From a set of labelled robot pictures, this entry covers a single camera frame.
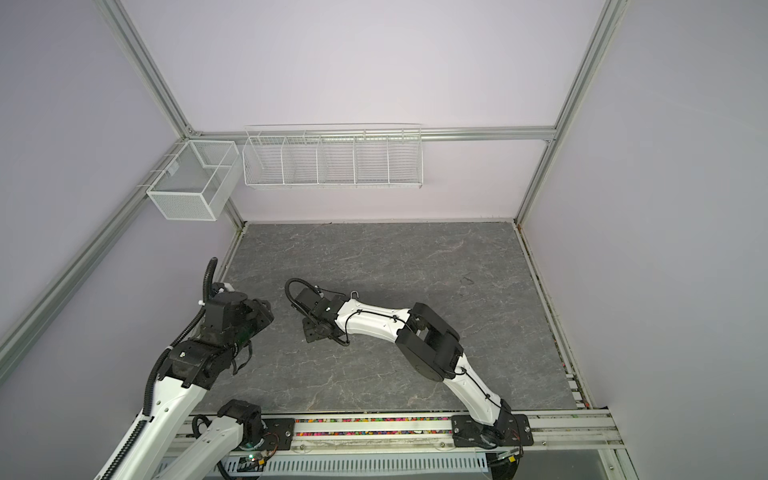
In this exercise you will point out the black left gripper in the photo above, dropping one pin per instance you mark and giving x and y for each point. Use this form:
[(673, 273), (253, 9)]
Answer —
[(262, 314)]

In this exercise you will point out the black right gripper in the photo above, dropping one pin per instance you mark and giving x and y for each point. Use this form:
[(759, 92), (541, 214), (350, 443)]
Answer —
[(310, 334)]

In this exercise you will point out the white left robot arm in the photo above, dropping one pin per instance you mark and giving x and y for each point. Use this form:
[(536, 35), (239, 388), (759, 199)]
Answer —
[(182, 375)]

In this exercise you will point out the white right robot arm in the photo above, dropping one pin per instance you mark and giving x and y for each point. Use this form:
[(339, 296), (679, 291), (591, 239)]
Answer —
[(429, 344)]

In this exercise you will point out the small white mesh basket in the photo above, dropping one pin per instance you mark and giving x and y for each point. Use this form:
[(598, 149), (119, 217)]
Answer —
[(198, 181)]

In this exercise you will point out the aluminium horizontal back bar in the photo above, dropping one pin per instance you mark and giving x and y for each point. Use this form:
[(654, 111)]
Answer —
[(441, 134)]

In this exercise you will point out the aluminium left side bar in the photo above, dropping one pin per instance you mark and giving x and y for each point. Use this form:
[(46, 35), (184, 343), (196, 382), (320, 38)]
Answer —
[(18, 340)]

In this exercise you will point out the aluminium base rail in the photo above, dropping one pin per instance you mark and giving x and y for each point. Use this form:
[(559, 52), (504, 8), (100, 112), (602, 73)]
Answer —
[(379, 444)]

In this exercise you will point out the long white wire basket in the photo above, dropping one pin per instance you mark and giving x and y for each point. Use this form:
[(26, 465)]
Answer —
[(333, 155)]

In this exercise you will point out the aluminium frame corner post left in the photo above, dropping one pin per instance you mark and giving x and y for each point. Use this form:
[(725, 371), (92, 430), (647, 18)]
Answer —
[(128, 38)]

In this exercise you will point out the aluminium frame corner post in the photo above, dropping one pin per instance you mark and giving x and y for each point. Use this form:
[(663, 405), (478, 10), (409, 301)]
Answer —
[(607, 23), (128, 38)]

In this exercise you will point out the aluminium frame corner post right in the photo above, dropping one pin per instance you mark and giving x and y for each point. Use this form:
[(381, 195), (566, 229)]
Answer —
[(607, 23)]

